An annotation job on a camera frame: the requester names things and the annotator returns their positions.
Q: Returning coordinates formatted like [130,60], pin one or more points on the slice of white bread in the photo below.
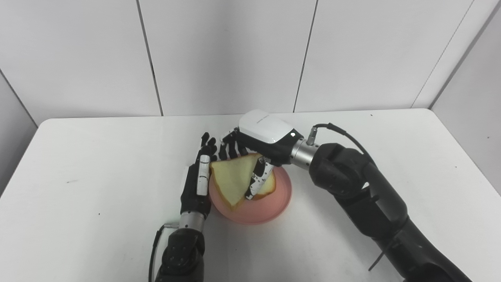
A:
[233,178]

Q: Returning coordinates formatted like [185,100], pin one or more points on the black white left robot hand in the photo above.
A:
[191,196]

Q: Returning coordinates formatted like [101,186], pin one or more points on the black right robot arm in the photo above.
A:
[364,196]

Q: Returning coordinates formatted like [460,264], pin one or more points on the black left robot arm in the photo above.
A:
[182,254]

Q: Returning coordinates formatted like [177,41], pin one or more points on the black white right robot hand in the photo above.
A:
[266,129]

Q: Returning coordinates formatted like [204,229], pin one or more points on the pink round plate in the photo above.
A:
[270,207]

